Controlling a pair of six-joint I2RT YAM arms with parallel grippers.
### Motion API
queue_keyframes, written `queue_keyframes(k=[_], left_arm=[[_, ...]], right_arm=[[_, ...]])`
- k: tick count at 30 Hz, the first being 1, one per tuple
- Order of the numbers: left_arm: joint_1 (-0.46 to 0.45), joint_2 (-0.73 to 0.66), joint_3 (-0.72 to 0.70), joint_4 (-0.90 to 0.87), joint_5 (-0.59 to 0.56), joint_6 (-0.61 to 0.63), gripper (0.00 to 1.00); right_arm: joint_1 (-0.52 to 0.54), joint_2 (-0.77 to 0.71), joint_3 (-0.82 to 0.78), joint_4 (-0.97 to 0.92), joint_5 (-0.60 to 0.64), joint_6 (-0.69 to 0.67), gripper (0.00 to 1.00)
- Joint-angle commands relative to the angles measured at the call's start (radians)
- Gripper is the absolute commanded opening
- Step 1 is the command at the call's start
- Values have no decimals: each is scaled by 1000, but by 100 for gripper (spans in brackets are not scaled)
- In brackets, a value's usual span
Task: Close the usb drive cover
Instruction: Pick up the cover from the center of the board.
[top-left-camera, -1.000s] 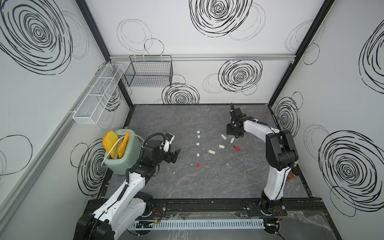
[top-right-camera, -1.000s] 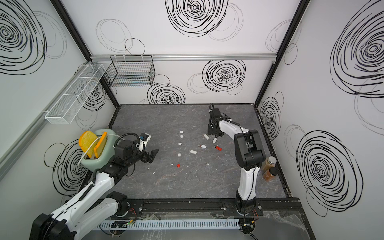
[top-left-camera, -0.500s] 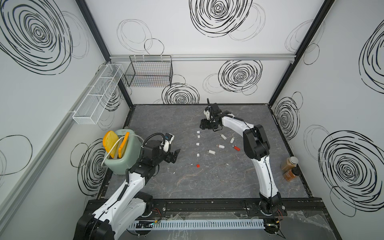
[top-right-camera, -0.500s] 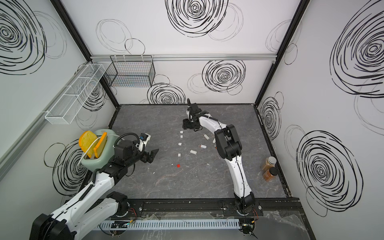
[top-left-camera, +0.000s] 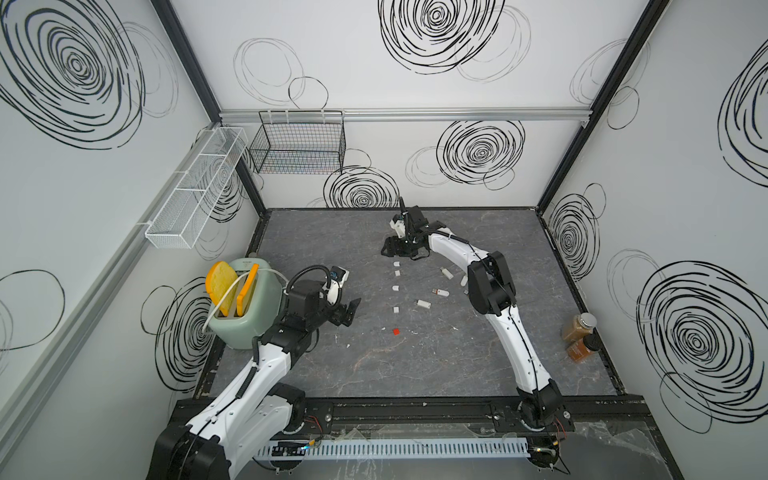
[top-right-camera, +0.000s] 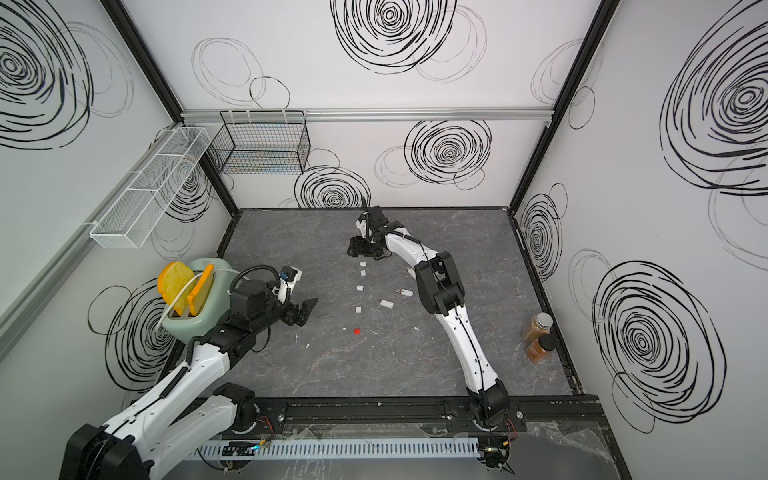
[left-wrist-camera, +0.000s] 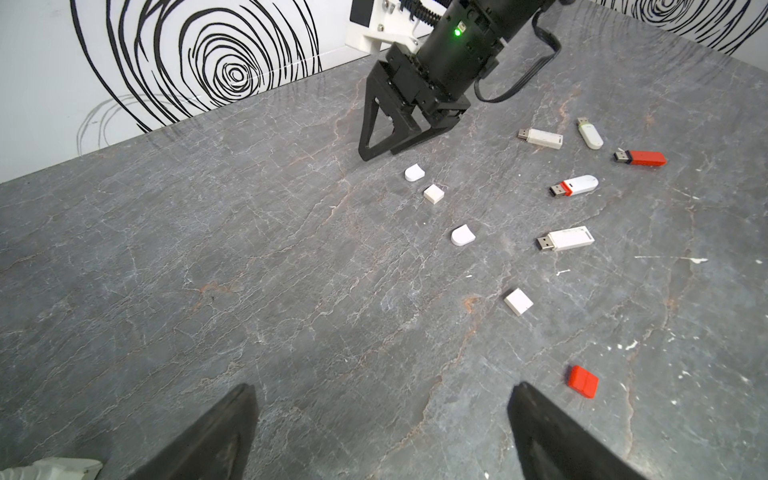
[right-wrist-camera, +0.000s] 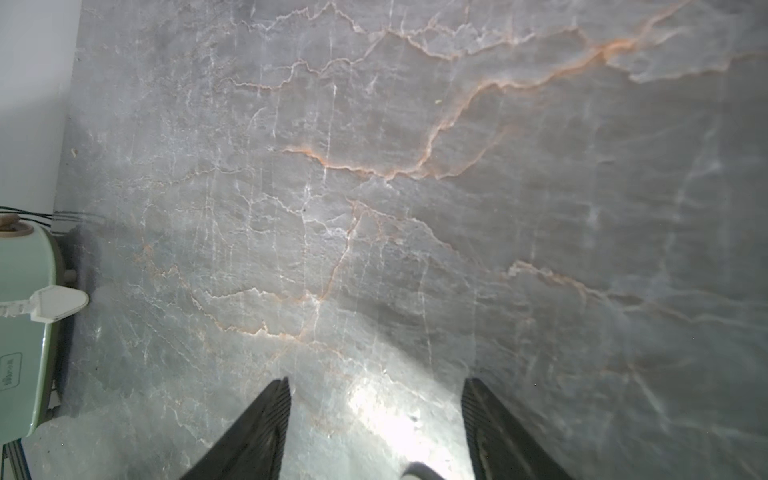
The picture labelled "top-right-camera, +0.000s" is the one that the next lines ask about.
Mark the round yellow toast slice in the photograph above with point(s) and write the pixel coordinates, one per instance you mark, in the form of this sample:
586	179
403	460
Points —
174	286

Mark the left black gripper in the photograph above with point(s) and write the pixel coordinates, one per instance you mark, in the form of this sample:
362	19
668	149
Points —
291	316

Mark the grey slotted cable duct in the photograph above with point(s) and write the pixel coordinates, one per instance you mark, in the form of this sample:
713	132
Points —
338	449

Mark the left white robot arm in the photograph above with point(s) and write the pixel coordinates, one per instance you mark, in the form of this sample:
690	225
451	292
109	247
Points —
173	419

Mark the dark orange spice jar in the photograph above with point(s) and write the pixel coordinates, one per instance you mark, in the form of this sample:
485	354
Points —
540	347

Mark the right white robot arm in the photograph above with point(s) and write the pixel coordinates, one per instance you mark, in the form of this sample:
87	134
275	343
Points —
442	294

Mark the white wire shelf basket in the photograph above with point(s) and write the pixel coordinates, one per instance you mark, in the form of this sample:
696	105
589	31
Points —
169	184

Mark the light spice jar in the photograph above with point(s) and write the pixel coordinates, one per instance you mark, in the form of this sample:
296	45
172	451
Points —
540	324

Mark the black wire basket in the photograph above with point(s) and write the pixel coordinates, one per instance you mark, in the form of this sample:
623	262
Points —
264	142

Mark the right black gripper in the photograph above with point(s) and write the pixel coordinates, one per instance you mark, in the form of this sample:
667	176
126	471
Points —
354	245

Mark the orange toast slice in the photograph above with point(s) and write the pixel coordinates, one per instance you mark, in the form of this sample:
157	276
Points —
197	297

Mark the green toaster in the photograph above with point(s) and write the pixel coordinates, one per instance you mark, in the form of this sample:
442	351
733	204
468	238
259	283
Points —
184	327

